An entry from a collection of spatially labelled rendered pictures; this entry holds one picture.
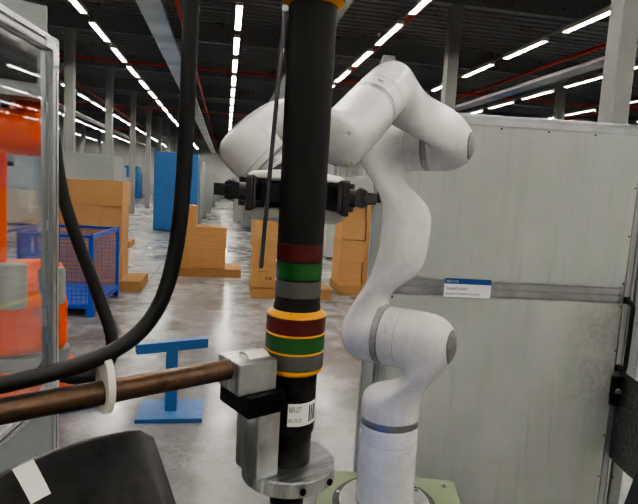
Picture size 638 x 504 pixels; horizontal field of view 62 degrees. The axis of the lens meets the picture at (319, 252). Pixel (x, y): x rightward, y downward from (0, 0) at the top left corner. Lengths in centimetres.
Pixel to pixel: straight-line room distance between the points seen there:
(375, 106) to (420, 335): 43
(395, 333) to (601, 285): 164
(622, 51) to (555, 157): 501
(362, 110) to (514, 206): 160
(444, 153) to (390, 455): 60
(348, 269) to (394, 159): 755
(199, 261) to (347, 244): 273
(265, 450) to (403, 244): 72
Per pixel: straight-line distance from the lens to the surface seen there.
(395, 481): 117
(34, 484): 51
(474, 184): 231
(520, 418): 260
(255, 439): 39
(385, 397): 109
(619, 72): 733
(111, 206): 835
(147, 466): 55
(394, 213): 106
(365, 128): 82
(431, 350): 103
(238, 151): 69
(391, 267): 106
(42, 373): 33
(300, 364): 38
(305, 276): 37
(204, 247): 965
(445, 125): 104
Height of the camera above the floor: 166
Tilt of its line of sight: 7 degrees down
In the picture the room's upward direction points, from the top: 3 degrees clockwise
